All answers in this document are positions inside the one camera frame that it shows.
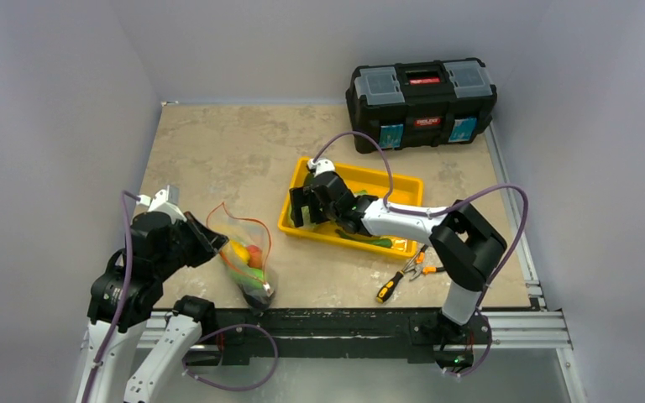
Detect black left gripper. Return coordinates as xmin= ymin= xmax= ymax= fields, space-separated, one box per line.
xmin=155 ymin=209 xmax=228 ymax=278

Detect yellow banana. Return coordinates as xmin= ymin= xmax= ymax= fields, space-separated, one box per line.
xmin=229 ymin=240 xmax=250 ymax=264

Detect clear orange zip bag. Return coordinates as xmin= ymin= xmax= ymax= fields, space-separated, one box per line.
xmin=206 ymin=202 xmax=278 ymax=315

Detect red peach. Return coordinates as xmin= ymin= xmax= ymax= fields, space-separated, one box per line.
xmin=246 ymin=244 xmax=264 ymax=270

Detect green pepper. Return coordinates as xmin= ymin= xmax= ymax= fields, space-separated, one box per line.
xmin=227 ymin=265 xmax=266 ymax=290

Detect purple eggplant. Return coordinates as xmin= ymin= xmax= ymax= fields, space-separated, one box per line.
xmin=244 ymin=290 xmax=275 ymax=311

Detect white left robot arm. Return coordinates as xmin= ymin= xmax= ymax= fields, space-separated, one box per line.
xmin=76 ymin=212 xmax=229 ymax=402

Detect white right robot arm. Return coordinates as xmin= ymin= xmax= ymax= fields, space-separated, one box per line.
xmin=289 ymin=171 xmax=508 ymax=342

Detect green cucumber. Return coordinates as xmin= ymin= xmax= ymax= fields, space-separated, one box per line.
xmin=335 ymin=229 xmax=394 ymax=249

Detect yellow plastic tray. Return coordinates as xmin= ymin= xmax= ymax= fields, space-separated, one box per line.
xmin=277 ymin=164 xmax=424 ymax=259

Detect yellow black screwdriver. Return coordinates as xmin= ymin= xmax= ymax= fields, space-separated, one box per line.
xmin=375 ymin=262 xmax=418 ymax=304

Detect black plastic toolbox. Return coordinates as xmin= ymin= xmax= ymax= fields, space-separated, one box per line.
xmin=345 ymin=58 xmax=498 ymax=154

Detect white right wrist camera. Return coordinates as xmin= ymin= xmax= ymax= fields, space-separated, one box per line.
xmin=307 ymin=158 xmax=336 ymax=176

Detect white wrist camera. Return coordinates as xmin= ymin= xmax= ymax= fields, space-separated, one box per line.
xmin=136 ymin=185 xmax=186 ymax=222
xmin=307 ymin=158 xmax=336 ymax=176

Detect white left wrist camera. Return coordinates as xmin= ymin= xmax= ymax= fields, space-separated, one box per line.
xmin=136 ymin=185 xmax=186 ymax=222

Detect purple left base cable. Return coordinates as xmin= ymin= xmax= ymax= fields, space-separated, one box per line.
xmin=181 ymin=324 xmax=278 ymax=392

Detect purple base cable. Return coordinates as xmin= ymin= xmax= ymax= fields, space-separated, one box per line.
xmin=442 ymin=314 xmax=497 ymax=378
xmin=181 ymin=324 xmax=278 ymax=392

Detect black metal base frame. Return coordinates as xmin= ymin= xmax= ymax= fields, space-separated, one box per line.
xmin=184 ymin=307 xmax=570 ymax=369

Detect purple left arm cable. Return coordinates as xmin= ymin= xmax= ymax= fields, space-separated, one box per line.
xmin=80 ymin=191 xmax=141 ymax=403

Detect orange handled pliers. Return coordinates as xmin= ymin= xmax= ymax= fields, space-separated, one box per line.
xmin=410 ymin=245 xmax=445 ymax=281

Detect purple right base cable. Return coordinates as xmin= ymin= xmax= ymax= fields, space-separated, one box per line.
xmin=442 ymin=314 xmax=497 ymax=378

